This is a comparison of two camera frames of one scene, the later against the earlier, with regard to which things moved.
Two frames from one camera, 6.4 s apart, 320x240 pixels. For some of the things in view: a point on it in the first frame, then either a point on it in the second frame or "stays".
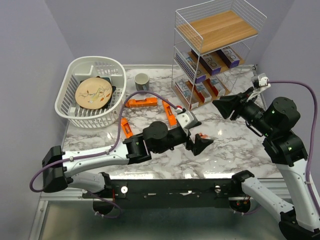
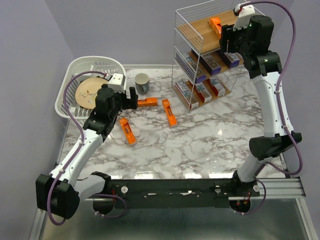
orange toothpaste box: (203, 136) -> (215, 23)
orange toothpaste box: (171, 116) stays
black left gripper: (199, 145) -> (129, 103)
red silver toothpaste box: (202, 92) stays
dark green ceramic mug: (142, 82) stays
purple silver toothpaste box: (211, 63) stays
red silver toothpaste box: (216, 87) stays
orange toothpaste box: (140, 102) stays
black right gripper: (237, 102) -> (226, 30)
